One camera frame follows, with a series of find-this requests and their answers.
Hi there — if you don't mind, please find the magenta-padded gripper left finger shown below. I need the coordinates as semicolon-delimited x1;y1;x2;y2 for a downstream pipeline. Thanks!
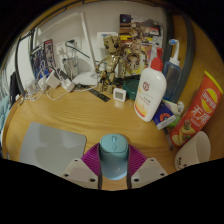
60;143;103;190

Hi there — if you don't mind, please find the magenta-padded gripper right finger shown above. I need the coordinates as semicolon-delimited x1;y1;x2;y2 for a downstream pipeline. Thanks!
126;143;168;190

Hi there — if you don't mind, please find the light blue computer mouse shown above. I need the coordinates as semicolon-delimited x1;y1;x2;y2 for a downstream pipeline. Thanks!
98;133;130;181

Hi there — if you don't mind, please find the grey mouse pad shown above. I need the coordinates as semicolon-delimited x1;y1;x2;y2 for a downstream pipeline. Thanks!
18;121;88;177

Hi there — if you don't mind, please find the dark pen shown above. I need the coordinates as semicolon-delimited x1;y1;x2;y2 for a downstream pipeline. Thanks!
162;126;174;151

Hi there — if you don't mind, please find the white mug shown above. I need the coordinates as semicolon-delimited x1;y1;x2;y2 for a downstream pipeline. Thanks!
174;130;212;171

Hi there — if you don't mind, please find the small blue white box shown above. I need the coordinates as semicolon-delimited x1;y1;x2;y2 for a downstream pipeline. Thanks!
152;101;177;131

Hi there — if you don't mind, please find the green white tissue pack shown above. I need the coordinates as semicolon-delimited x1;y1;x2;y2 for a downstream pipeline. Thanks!
164;99;185;128

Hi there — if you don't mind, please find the white lotion bottle red cap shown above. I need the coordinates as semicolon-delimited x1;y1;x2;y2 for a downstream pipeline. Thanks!
133;47;168;123

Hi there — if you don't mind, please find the red chips can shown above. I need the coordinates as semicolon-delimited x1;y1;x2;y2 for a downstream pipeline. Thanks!
169;70;224;148

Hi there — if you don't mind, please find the black flat strip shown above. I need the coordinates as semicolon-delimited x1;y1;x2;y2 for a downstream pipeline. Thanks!
87;88;111;103

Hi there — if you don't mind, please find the small white cube clock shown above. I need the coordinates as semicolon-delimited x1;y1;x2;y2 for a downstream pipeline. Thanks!
112;87;128;103

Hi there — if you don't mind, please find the dark green round tin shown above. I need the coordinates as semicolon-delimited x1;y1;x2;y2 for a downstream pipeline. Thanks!
122;78;143;101

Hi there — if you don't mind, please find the white charger block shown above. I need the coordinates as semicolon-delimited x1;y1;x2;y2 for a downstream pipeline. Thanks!
45;69;61;88
60;78;76;93

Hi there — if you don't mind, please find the white desk lamp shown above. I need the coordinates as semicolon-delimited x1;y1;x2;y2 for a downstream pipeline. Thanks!
34;11;99;87

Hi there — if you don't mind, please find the teal blanket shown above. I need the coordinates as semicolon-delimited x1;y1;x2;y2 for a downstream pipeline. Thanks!
0;96;10;134

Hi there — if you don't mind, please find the clear plastic cup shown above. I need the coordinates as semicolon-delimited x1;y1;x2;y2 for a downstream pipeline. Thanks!
24;79;39;97

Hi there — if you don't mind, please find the blue spray bottle white nozzle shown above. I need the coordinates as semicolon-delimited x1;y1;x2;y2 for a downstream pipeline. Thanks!
163;38;183;102

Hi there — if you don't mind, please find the black bag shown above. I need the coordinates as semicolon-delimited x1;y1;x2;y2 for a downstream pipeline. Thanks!
9;71;21;108

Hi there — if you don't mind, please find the metal cup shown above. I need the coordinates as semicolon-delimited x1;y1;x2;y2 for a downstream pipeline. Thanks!
63;57;80;79

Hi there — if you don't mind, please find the brown tree figure toy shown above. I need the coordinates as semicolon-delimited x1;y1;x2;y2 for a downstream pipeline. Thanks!
95;34;124;95

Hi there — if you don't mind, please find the blue model kit box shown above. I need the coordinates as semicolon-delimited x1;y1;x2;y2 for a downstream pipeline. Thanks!
29;39;57;81

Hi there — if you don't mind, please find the printed figure box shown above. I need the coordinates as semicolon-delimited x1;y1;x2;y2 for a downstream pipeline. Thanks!
119;13;164;76

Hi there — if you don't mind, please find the white charging cable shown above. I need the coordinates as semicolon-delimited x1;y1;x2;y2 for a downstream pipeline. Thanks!
45;84;98;102

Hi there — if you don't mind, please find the white wall socket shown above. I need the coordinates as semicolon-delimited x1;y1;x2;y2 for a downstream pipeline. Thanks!
55;37;83;56

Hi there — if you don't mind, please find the dark grey metal desk frame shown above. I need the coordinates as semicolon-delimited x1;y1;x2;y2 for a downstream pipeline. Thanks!
14;6;196;103

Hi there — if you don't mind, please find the black power cable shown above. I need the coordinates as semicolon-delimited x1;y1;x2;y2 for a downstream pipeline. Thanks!
64;39;91;59

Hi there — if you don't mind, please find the white wall box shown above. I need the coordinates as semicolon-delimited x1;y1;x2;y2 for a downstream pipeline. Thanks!
96;31;119;48

